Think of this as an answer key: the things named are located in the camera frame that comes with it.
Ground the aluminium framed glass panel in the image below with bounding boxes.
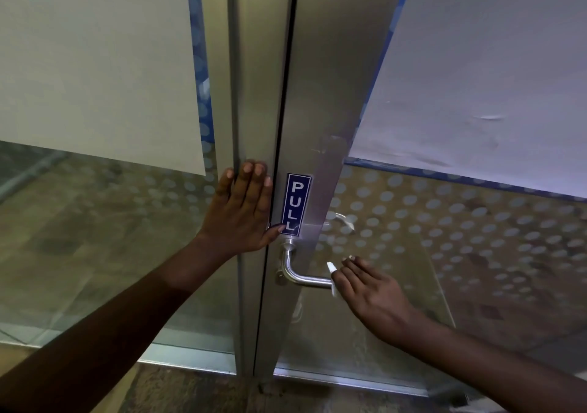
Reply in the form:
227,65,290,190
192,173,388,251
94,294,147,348
0,0,296,378

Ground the person's left hand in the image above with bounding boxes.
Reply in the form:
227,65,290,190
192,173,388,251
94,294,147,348
195,160,286,263

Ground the person's left forearm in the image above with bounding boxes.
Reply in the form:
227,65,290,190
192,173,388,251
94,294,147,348
0,235,231,413

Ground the silver lever door handle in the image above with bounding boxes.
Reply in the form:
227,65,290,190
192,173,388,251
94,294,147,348
275,238,334,290

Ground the white paper sheet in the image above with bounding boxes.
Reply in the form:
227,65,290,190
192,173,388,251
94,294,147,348
0,0,206,176
349,0,587,200

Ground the blue door sign sticker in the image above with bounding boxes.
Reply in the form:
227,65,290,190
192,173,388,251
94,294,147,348
279,172,314,238

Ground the person's right forearm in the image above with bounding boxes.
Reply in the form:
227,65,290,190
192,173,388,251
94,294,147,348
392,309,587,413

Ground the aluminium framed glass door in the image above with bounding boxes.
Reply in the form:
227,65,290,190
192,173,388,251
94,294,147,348
253,0,587,402

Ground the silver outer door handle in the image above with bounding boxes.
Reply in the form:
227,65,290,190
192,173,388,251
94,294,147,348
323,212,356,235

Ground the person's right hand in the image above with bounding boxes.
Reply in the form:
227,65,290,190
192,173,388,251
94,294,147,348
327,255,425,350

